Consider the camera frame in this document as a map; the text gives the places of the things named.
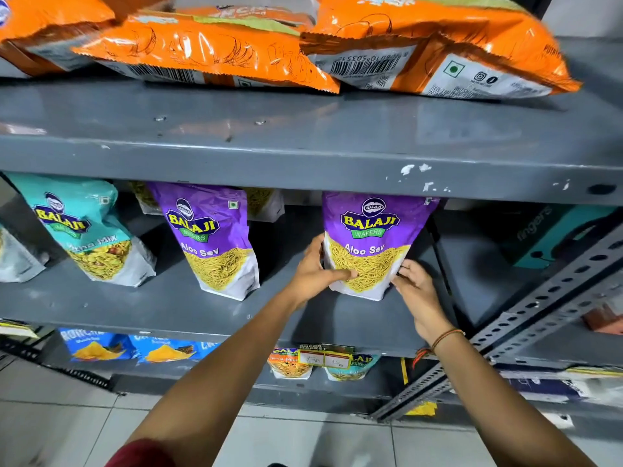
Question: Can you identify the grey slotted metal post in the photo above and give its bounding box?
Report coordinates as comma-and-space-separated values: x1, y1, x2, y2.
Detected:
370, 223, 623, 425

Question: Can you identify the teal black cardboard box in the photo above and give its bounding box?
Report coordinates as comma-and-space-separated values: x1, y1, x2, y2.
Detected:
504, 204, 620, 271

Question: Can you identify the person's left forearm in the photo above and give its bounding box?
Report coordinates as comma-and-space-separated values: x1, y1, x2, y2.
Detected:
126, 286, 313, 467

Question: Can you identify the yellow price tag label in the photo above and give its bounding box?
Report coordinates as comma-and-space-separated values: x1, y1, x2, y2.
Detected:
297, 343, 355, 369

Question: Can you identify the white grey snack packet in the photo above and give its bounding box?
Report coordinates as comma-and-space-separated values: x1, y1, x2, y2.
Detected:
0, 223, 50, 283

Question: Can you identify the dark blue white packet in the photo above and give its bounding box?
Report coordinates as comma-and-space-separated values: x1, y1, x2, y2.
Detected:
496, 365, 623, 410

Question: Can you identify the orange brown packet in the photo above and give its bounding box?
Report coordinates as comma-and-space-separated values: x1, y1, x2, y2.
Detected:
582, 292, 623, 336

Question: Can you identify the small teal snack packet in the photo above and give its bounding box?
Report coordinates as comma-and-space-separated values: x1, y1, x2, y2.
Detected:
323, 354, 381, 383

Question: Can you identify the grey metal shelving rack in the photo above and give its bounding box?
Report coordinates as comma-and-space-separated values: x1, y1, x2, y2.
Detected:
0, 36, 623, 424

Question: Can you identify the person's right forearm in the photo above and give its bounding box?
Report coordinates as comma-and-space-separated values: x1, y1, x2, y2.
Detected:
428, 329, 600, 467

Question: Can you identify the clear yellow snack packet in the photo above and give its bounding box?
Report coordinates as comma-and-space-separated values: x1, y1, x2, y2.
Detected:
128, 182, 162, 216
243, 187, 286, 223

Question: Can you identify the person's right hand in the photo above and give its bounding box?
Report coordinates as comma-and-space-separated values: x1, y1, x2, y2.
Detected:
391, 259, 459, 344

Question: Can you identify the orange thread wristband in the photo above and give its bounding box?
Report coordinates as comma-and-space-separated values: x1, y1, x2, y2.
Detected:
413, 329, 466, 369

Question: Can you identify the purple snack packet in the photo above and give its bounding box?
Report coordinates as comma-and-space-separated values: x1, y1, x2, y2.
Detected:
321, 191, 441, 302
146, 182, 262, 302

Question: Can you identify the person's left hand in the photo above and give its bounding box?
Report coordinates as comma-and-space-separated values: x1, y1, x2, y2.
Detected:
286, 233, 359, 312

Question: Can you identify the small orange snack packet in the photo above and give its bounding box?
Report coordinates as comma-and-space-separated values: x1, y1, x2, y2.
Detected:
266, 347, 315, 381

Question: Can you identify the red sleeve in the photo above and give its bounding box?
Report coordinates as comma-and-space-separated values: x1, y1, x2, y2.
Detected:
104, 438, 177, 467

